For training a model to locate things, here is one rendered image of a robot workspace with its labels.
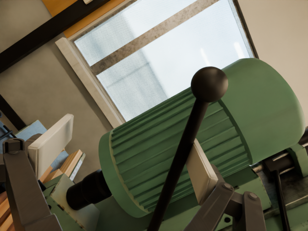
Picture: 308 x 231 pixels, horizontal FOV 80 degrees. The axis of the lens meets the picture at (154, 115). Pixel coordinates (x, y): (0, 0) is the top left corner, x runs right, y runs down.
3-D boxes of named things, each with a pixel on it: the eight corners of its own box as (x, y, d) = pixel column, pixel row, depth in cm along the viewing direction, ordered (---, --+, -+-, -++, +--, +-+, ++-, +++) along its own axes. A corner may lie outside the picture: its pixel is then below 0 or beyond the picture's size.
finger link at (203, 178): (210, 177, 14) (219, 178, 15) (190, 136, 21) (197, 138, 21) (198, 206, 15) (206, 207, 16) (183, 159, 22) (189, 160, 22)
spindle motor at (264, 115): (106, 122, 43) (229, 52, 39) (145, 175, 49) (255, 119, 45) (83, 168, 27) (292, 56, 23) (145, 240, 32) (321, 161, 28)
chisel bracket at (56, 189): (34, 188, 42) (64, 171, 41) (73, 225, 47) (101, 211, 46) (13, 216, 35) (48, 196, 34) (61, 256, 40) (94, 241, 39)
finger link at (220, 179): (223, 202, 13) (261, 209, 14) (203, 162, 18) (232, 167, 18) (216, 218, 14) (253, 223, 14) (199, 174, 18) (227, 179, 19)
